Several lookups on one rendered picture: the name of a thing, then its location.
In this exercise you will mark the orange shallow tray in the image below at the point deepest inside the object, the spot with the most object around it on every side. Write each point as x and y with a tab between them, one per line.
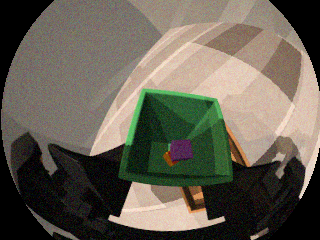
193	196

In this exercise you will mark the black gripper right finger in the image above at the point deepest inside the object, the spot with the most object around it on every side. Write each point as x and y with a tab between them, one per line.
219	197

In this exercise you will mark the small purple block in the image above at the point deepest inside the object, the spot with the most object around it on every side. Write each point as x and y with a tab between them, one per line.
181	150

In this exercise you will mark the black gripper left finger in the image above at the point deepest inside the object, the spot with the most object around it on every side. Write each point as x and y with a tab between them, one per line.
99	172

